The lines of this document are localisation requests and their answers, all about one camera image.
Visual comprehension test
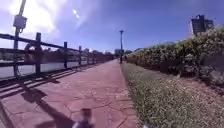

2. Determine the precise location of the red stone paved path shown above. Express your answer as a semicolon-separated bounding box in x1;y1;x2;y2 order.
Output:
0;59;140;128

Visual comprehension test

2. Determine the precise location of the robot's own part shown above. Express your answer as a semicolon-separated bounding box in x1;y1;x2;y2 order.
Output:
71;107;96;128

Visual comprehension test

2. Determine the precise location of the green hedge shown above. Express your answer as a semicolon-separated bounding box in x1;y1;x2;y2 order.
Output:
125;27;224;88

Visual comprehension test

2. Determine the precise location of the water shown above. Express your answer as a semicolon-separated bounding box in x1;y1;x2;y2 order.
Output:
0;59;98;80

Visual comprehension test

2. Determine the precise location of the grass strip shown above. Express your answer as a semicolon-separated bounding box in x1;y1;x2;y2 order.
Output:
119;61;224;128

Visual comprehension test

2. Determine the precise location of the dark wooden railing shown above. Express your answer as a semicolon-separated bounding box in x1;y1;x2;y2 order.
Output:
0;32;116;81

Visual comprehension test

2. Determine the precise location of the tall building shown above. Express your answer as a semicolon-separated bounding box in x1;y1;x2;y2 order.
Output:
188;14;215;36

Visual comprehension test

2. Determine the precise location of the pole with grey box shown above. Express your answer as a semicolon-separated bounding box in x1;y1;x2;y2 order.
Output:
12;0;28;79

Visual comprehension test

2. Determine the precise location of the tall lamp post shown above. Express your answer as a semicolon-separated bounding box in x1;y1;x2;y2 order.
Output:
118;29;125;64

